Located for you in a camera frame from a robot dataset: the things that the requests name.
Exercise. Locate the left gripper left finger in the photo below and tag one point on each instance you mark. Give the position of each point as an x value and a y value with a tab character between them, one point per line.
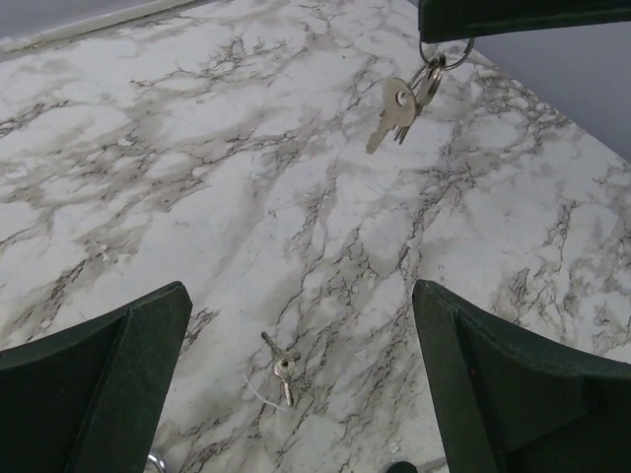
89	398

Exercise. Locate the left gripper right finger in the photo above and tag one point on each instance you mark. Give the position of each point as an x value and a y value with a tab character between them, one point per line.
509	400

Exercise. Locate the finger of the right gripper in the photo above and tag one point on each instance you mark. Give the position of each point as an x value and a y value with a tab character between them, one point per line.
446	20

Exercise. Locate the silver key bunch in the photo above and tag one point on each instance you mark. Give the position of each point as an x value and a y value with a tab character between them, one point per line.
405	100

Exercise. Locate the small silver key pair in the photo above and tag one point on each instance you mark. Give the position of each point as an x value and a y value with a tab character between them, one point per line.
284	365

